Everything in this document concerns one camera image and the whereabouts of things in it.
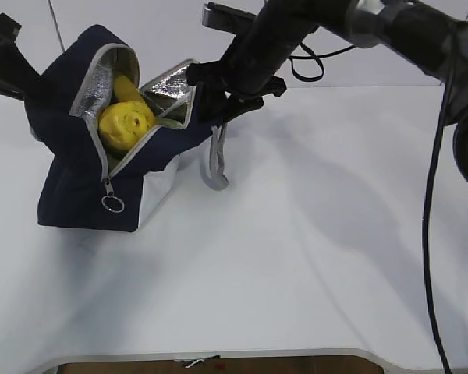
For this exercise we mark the navy blue insulated lunch bag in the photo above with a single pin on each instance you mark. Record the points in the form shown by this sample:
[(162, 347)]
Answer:
[(88, 186)]

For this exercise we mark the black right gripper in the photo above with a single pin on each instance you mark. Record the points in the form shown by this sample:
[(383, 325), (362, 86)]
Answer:
[(247, 69)]

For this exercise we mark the yellow pear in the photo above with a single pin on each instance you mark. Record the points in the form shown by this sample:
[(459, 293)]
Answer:
[(122, 125)]

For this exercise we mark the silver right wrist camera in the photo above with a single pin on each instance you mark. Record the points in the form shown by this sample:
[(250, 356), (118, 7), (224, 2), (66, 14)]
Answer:
[(227, 19)]

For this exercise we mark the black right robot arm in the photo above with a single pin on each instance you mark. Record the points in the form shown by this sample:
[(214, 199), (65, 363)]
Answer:
[(436, 43)]

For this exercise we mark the yellow banana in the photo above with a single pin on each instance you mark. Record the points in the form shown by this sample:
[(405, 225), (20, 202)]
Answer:
[(126, 92)]

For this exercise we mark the green lid glass food container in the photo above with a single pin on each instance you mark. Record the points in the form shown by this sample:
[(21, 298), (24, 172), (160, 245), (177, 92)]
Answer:
[(169, 123)]

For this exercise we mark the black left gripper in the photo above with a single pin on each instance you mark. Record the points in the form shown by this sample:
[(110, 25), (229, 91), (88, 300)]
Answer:
[(18, 79)]

